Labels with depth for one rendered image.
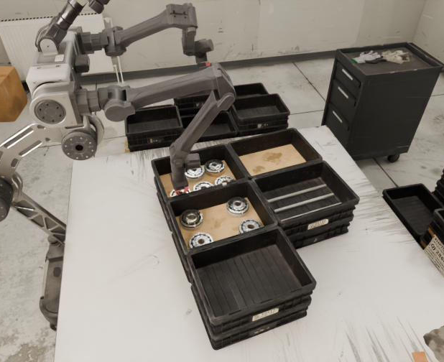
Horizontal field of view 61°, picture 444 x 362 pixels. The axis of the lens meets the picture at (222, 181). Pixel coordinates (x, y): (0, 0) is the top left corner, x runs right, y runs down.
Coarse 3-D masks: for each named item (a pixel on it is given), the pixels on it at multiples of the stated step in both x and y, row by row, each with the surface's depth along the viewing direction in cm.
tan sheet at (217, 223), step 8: (248, 200) 178; (208, 208) 175; (216, 208) 175; (224, 208) 175; (208, 216) 171; (216, 216) 171; (224, 216) 171; (248, 216) 171; (256, 216) 171; (208, 224) 168; (216, 224) 168; (224, 224) 168; (232, 224) 168; (184, 232) 164; (192, 232) 164; (200, 232) 164; (208, 232) 164; (216, 232) 164; (224, 232) 164; (232, 232) 164; (216, 240) 161
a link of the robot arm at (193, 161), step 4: (188, 156) 162; (192, 156) 163; (196, 156) 163; (176, 160) 156; (180, 160) 156; (188, 160) 161; (192, 160) 162; (196, 160) 162; (176, 164) 158; (180, 164) 159; (188, 164) 163; (192, 164) 163; (196, 164) 164; (188, 168) 164; (192, 168) 165; (196, 168) 166
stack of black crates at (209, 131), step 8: (224, 112) 300; (184, 120) 296; (192, 120) 298; (216, 120) 303; (224, 120) 305; (232, 120) 292; (184, 128) 301; (208, 128) 302; (216, 128) 302; (224, 128) 302; (232, 128) 290; (200, 136) 276; (208, 136) 277; (216, 136) 278; (224, 136) 282; (232, 136) 283
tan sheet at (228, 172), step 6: (204, 168) 196; (228, 168) 196; (168, 174) 193; (228, 174) 193; (162, 180) 189; (168, 180) 189; (204, 180) 189; (210, 180) 189; (168, 186) 186; (192, 186) 186; (168, 192) 183
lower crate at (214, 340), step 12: (192, 288) 157; (288, 312) 139; (300, 312) 146; (204, 324) 145; (252, 324) 134; (264, 324) 141; (276, 324) 143; (216, 336) 131; (228, 336) 137; (240, 336) 139; (252, 336) 142; (216, 348) 138
